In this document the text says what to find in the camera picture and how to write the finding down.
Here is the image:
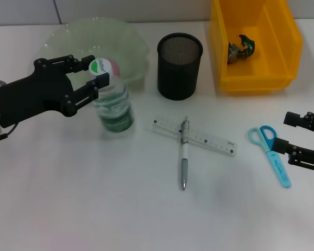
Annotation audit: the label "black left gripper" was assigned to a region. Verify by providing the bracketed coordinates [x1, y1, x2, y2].
[0, 54, 110, 129]

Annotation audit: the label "pink peach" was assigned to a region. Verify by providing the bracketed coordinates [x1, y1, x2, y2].
[108, 59, 120, 77]

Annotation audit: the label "blue scissors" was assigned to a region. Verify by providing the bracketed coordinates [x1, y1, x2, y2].
[248, 125, 291, 188]

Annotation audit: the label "clear green-label water bottle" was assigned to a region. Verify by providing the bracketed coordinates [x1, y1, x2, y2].
[88, 57, 136, 134]

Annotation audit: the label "transparent plastic ruler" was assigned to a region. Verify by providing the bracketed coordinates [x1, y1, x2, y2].
[151, 115, 238, 157]

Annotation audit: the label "green plastic wrapper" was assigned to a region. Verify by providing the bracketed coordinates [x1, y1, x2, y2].
[227, 35, 256, 65]

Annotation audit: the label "green glass fruit plate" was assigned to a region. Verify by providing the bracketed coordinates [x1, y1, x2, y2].
[40, 17, 150, 88]

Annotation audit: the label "black mesh pen holder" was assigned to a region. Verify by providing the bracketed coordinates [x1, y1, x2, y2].
[156, 32, 204, 101]

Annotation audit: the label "white grey ballpoint pen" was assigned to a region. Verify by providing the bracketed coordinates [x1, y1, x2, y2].
[178, 115, 192, 191]

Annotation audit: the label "yellow plastic bin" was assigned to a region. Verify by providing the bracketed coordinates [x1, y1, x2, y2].
[208, 0, 304, 92]

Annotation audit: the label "thin black left gripper cable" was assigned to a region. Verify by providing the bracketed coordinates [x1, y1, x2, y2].
[0, 122, 18, 145]

